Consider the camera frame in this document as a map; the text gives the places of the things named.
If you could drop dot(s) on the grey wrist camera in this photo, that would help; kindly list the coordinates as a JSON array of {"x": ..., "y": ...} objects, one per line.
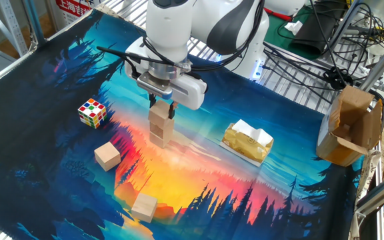
[{"x": 153, "y": 85}]

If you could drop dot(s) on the crumpled white tissue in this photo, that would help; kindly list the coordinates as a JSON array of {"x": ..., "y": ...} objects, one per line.
[{"x": 293, "y": 27}]

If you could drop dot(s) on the white perforated shelf upright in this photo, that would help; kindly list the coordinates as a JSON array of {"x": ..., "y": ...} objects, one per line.
[{"x": 7, "y": 26}]

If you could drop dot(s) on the open cardboard box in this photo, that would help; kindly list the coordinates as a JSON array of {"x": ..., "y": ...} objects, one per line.
[{"x": 348, "y": 126}]

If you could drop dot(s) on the printed sunset landscape cloth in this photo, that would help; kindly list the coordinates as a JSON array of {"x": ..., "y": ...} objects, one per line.
[{"x": 62, "y": 200}]

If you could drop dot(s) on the Rubik's cube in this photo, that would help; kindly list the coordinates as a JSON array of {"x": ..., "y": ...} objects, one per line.
[{"x": 92, "y": 113}]

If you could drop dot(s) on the black pouch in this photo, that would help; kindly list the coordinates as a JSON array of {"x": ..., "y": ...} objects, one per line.
[{"x": 312, "y": 30}]

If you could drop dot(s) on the aluminium frame beam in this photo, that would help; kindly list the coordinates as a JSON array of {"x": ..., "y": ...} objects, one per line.
[{"x": 378, "y": 196}]

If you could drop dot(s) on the gold tissue pack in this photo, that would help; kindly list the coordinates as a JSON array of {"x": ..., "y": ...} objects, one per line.
[{"x": 247, "y": 143}]

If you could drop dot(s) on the blue grey metal post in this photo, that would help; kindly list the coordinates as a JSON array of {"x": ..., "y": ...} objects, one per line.
[{"x": 33, "y": 20}]

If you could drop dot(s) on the red lettered sign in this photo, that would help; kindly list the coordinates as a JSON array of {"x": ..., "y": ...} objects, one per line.
[{"x": 73, "y": 8}]

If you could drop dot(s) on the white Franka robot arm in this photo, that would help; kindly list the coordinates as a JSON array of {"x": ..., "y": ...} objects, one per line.
[{"x": 168, "y": 30}]

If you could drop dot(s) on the aluminium frame post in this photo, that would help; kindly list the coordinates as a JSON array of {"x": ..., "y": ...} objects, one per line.
[{"x": 382, "y": 63}]

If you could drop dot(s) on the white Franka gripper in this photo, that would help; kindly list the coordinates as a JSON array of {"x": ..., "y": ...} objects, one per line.
[{"x": 192, "y": 93}]

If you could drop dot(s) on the green cutting mat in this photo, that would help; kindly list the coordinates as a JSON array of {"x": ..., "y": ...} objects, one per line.
[{"x": 278, "y": 36}]

